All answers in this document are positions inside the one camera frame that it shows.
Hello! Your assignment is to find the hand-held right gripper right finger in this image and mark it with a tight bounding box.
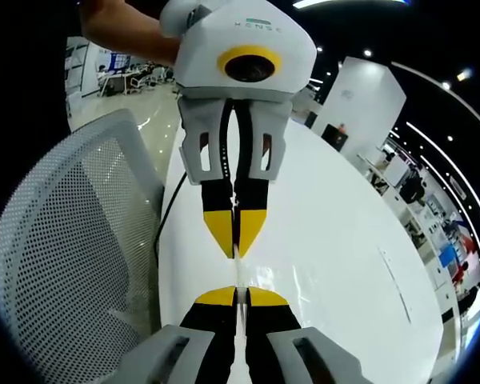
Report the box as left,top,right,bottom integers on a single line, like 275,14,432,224
246,286,374,384

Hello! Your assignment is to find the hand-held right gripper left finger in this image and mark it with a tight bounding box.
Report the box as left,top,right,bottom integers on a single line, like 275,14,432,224
103,286,239,384

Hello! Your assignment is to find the clear food packaging bag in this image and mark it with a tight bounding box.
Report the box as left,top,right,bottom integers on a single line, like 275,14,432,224
231,239,306,318

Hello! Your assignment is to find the small black cabinet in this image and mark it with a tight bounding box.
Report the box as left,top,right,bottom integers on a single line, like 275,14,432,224
322,123,350,152

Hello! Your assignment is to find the grey mesh office chair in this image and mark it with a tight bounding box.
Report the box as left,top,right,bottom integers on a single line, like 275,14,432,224
0,107,166,384

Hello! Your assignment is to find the wide white square pillar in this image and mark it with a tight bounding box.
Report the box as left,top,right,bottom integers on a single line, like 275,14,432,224
322,55,407,161

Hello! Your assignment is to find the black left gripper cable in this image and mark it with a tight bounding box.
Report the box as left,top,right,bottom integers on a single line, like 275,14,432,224
154,171,187,290

